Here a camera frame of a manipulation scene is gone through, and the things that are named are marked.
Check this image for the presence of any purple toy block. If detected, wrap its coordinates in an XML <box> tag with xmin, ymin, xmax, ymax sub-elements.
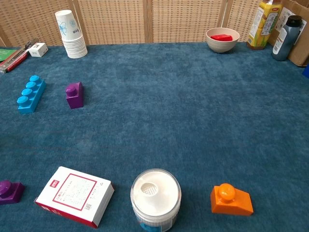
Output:
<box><xmin>65</xmin><ymin>82</ymin><xmax>84</xmax><ymax>110</ymax></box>

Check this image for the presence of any red block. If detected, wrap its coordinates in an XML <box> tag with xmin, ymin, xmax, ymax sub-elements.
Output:
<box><xmin>210</xmin><ymin>34</ymin><xmax>233</xmax><ymax>42</ymax></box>

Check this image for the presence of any orange toy block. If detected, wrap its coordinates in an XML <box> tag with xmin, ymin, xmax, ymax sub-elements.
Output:
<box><xmin>210</xmin><ymin>183</ymin><xmax>254</xmax><ymax>216</ymax></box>

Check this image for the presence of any stack of white paper cups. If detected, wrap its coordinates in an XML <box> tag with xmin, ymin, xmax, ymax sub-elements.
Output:
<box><xmin>55</xmin><ymin>9</ymin><xmax>88</xmax><ymax>59</ymax></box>

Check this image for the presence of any blue four-stud toy block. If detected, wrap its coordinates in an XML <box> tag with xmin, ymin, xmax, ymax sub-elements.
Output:
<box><xmin>16</xmin><ymin>75</ymin><xmax>47</xmax><ymax>115</ymax></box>

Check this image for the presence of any blue carpet table cover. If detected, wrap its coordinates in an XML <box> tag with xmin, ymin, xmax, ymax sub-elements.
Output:
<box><xmin>0</xmin><ymin>41</ymin><xmax>309</xmax><ymax>232</ymax></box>

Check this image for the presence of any white lidded plastic jar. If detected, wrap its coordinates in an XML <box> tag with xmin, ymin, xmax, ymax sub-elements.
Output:
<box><xmin>130</xmin><ymin>168</ymin><xmax>182</xmax><ymax>232</ymax></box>

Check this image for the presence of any beige bowl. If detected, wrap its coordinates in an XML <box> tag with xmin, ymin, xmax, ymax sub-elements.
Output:
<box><xmin>206</xmin><ymin>27</ymin><xmax>240</xmax><ymax>53</ymax></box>

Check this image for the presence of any rattan folding screen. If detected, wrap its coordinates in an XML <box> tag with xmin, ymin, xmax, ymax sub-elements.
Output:
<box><xmin>0</xmin><ymin>0</ymin><xmax>266</xmax><ymax>47</ymax></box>

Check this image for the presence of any white and red medicine box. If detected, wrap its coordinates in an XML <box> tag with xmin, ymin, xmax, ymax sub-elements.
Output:
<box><xmin>34</xmin><ymin>166</ymin><xmax>115</xmax><ymax>229</ymax></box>

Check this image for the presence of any small white box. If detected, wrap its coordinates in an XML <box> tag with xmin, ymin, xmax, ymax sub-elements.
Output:
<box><xmin>28</xmin><ymin>43</ymin><xmax>49</xmax><ymax>58</ymax></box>

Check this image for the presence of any yellow tea bottle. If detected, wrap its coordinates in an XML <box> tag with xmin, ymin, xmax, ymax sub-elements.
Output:
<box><xmin>246</xmin><ymin>0</ymin><xmax>283</xmax><ymax>50</ymax></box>

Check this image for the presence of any dark grey bottle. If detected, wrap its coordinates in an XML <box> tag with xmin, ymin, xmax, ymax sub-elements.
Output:
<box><xmin>271</xmin><ymin>15</ymin><xmax>303</xmax><ymax>61</ymax></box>

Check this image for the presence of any green packet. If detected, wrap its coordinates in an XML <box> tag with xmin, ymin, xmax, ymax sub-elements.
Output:
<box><xmin>0</xmin><ymin>48</ymin><xmax>19</xmax><ymax>62</ymax></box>

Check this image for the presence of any brown cardboard box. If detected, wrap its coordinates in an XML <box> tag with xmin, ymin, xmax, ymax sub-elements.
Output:
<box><xmin>267</xmin><ymin>0</ymin><xmax>309</xmax><ymax>67</ymax></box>

